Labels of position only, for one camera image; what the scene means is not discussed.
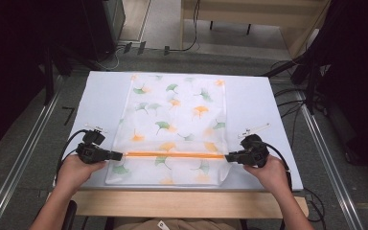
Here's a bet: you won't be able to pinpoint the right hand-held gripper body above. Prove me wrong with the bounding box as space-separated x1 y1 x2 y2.
235 122 272 169

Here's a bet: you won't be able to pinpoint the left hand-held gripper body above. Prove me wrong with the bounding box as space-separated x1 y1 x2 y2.
75 125 113 165

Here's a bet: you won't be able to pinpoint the leaf-print zipper bag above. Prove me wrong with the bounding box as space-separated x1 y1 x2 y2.
103 73 233 187

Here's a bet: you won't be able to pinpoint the person's left hand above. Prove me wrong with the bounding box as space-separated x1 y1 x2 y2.
57 154 108 195

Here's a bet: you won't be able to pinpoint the person's right hand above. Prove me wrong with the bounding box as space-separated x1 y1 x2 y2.
242 154 290 195

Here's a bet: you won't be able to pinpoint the light wooden table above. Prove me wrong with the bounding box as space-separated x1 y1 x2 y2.
71 190 311 220

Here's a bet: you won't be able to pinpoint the black chair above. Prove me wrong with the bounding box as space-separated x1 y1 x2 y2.
60 199 79 230

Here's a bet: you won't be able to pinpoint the black metal stand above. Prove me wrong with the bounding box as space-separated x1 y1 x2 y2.
43 44 56 107

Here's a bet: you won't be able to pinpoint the person's beige trousers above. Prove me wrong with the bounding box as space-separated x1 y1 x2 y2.
110 217 242 230

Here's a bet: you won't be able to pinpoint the black curtain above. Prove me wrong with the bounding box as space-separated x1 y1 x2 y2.
0 0 92 157
303 0 368 183

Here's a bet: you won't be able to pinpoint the black cabinet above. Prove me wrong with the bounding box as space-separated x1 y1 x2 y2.
81 0 127 62

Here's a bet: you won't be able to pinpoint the light wooden bench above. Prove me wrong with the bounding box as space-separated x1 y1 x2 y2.
179 0 333 59

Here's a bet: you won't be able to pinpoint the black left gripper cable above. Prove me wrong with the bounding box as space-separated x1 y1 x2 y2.
55 128 90 184

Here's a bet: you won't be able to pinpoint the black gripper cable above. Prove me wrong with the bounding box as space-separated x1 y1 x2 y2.
264 142 293 194
55 128 90 184

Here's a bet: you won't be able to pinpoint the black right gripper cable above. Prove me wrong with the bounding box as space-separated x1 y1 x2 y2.
264 142 293 194

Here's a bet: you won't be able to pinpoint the bundle of black floor cables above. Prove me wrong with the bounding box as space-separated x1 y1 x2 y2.
269 58 329 151

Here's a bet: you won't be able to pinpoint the aluminium floor rail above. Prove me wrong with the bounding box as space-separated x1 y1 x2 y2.
0 75 65 230
295 90 365 230

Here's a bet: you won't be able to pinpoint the black hanging cable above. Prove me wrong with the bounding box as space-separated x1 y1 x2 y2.
163 0 202 56

